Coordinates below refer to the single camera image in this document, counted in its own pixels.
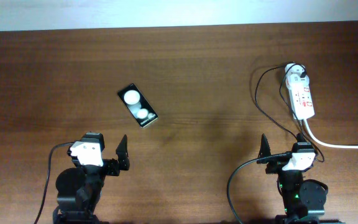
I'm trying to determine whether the black smartphone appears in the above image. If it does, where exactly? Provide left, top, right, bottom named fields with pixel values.
left=117, top=83, right=158, bottom=128

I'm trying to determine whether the black charger cable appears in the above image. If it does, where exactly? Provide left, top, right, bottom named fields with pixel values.
left=254, top=63, right=325, bottom=163

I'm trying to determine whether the white charger plug adapter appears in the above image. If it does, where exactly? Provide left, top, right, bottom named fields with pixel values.
left=285, top=63, right=310, bottom=90

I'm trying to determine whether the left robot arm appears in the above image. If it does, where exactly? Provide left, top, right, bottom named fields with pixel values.
left=53, top=133, right=130, bottom=224

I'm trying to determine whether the white power strip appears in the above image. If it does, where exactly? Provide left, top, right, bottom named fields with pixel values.
left=286, top=83, right=315, bottom=121

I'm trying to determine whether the white power strip cord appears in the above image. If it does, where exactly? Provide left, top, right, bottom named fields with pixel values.
left=302, top=118, right=358, bottom=151

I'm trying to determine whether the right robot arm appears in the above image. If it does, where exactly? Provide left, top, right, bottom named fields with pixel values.
left=258, top=134, right=328, bottom=223

